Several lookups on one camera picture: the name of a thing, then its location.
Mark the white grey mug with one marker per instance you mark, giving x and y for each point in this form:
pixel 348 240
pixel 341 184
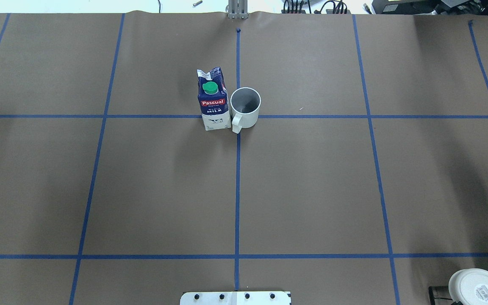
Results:
pixel 245 104

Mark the blue white milk carton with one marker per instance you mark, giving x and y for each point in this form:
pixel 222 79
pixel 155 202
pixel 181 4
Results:
pixel 213 99

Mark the black laptop monitor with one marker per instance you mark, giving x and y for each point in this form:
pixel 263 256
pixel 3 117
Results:
pixel 430 7

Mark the black power strip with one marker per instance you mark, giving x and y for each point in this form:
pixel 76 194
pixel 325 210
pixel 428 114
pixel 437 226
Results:
pixel 318 7

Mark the white mug on rack lower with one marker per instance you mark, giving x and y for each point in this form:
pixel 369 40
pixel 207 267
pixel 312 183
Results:
pixel 469 286

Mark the black wire mug rack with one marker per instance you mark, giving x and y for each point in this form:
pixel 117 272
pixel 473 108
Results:
pixel 439 295

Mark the aluminium frame post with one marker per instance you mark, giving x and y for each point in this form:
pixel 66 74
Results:
pixel 237 9

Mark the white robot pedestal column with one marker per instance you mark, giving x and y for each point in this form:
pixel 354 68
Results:
pixel 236 298

